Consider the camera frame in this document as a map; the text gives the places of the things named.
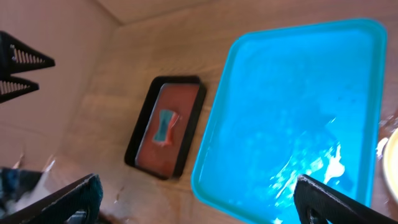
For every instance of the teal plastic tray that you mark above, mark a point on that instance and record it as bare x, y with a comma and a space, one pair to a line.
293, 101

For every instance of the orange and green sponge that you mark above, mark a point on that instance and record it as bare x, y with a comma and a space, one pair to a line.
167, 121

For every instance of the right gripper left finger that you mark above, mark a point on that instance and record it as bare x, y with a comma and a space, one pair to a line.
83, 195

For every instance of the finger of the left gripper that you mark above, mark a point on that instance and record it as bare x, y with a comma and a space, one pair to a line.
13, 87
17, 57

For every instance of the yellow plate with ketchup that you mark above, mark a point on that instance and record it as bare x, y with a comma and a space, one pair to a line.
390, 165

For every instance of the black tray with red water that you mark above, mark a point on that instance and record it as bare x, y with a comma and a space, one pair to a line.
182, 94

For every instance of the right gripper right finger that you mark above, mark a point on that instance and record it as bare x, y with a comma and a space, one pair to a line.
316, 202

